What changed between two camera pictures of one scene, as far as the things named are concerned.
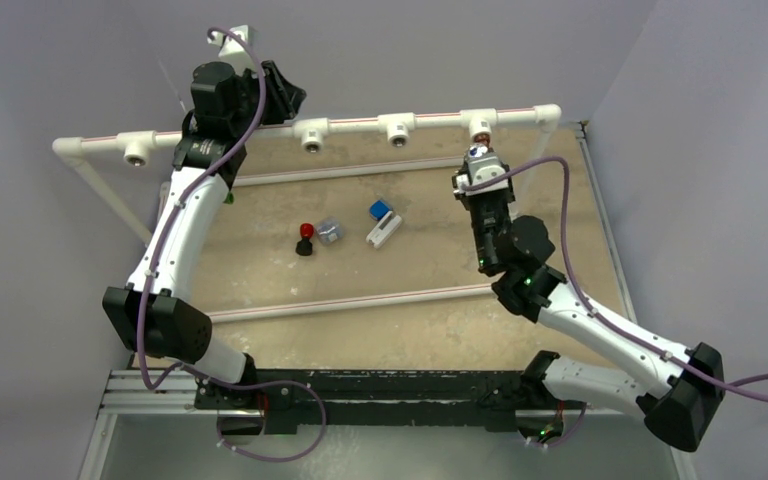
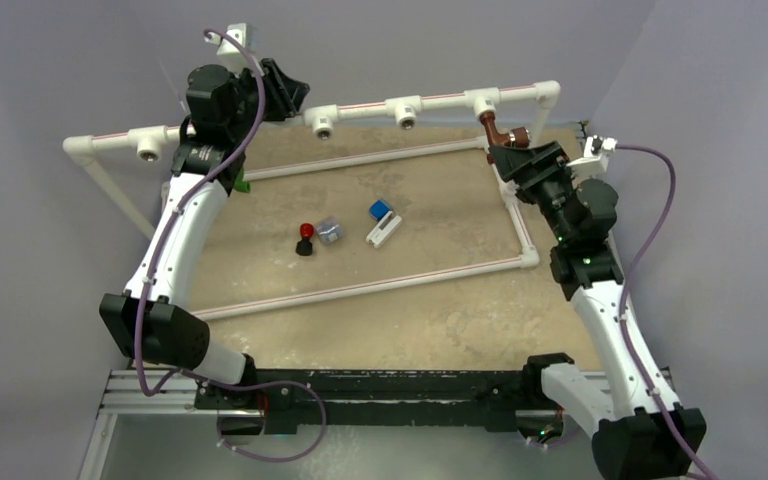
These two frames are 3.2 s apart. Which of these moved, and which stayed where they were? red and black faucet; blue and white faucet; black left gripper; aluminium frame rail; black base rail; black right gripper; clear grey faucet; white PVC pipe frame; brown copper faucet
Moved: brown copper faucet; black right gripper; white PVC pipe frame
Stayed: aluminium frame rail; black left gripper; black base rail; clear grey faucet; red and black faucet; blue and white faucet
